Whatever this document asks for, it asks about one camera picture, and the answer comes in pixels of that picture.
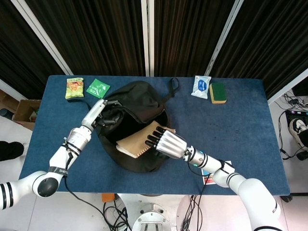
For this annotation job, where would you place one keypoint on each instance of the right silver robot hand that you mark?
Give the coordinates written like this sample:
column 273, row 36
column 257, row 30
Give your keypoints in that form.
column 170, row 144

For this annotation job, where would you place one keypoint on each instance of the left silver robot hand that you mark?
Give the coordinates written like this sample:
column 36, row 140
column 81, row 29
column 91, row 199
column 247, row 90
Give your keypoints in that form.
column 93, row 113

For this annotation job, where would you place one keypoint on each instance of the tan spiral notebook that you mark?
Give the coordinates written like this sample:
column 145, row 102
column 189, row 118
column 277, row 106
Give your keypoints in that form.
column 132, row 144

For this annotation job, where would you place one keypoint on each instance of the black fabric backpack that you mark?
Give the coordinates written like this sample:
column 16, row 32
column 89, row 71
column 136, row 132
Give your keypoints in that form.
column 139, row 101

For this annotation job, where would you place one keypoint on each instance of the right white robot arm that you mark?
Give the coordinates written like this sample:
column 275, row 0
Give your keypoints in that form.
column 252, row 190

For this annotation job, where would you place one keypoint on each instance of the metal robot base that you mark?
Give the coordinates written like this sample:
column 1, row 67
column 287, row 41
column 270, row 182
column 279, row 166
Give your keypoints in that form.
column 152, row 216

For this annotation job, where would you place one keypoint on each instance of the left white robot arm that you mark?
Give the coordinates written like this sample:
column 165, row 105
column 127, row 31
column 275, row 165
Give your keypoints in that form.
column 60, row 158

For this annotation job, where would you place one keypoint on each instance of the green yellow snack bag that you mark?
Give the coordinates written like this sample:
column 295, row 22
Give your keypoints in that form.
column 74, row 87

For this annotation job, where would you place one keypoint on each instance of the green sachet packet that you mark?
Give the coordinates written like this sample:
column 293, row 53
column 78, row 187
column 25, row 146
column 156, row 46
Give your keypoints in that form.
column 97, row 87

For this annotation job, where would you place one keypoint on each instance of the postcard with palace photo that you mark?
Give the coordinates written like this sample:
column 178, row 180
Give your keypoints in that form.
column 207, row 180

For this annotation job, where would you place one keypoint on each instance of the white blue wet wipes packet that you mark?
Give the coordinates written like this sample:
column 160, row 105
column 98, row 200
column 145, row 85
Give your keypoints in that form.
column 201, row 86

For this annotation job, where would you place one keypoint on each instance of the blue table cloth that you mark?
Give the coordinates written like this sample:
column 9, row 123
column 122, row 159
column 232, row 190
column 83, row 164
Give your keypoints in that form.
column 240, row 144

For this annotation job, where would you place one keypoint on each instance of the open cardboard box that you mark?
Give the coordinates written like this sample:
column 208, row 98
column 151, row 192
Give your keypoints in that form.
column 24, row 113

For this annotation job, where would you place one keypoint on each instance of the yellow green scouring sponge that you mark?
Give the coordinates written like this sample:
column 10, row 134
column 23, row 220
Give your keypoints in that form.
column 217, row 92

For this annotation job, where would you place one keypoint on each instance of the dark pleated curtain panel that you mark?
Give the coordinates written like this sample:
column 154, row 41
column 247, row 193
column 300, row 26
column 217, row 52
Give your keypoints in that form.
column 96, row 36
column 187, row 36
column 19, row 48
column 269, row 43

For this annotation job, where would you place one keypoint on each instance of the orange block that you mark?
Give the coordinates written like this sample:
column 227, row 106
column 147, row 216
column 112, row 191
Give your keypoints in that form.
column 108, row 197

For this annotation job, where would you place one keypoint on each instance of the flat brown cardboard box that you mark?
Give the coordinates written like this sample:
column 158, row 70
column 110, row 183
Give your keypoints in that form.
column 8, row 102

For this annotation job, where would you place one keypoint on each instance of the black shoe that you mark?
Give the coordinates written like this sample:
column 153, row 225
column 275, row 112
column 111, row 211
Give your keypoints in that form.
column 9, row 152

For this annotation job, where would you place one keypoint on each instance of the black table caster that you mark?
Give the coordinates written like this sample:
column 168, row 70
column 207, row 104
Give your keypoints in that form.
column 286, row 198

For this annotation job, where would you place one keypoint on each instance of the black white sneaker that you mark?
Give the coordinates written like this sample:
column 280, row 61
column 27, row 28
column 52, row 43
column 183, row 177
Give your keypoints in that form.
column 298, row 130

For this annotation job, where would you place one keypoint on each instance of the black power strip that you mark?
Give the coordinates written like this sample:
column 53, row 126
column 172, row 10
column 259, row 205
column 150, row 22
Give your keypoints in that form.
column 294, row 101

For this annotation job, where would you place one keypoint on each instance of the white frame rail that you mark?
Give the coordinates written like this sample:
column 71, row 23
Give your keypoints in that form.
column 8, row 87
column 286, row 89

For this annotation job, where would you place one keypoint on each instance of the white frame post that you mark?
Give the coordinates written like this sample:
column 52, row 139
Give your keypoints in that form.
column 220, row 41
column 147, row 36
column 43, row 36

